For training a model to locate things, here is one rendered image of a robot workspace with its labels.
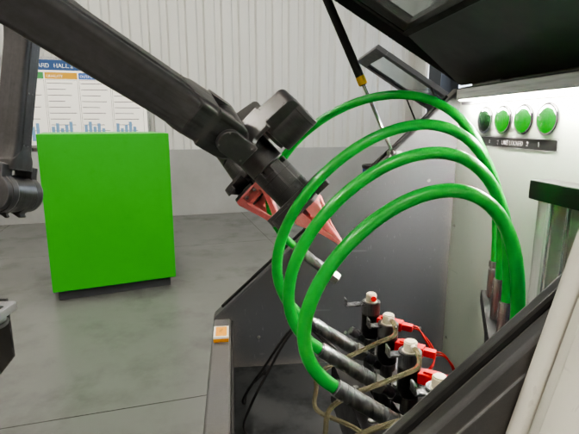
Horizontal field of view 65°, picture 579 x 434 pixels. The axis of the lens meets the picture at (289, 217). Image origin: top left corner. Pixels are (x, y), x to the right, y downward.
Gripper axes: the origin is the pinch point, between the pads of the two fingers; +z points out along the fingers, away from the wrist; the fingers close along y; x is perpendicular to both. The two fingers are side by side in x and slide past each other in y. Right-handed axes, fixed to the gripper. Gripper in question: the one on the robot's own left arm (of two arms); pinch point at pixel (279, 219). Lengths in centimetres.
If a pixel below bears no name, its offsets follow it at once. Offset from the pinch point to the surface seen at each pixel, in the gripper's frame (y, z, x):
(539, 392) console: -27, 38, -22
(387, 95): 0.7, -1.9, -27.1
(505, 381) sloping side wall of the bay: -26.9, 36.3, -20.0
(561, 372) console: -29, 37, -24
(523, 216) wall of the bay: 20.1, 23.2, -28.1
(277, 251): -17.7, 11.3, -5.1
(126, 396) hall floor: 93, -35, 171
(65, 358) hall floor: 99, -83, 212
